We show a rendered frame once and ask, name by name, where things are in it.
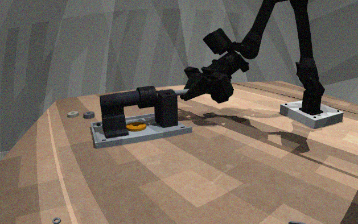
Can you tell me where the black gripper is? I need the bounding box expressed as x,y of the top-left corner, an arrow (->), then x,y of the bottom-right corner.
180,58 -> 234,101

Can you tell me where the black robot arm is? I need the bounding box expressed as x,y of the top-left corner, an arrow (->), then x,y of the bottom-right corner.
203,0 -> 325,115

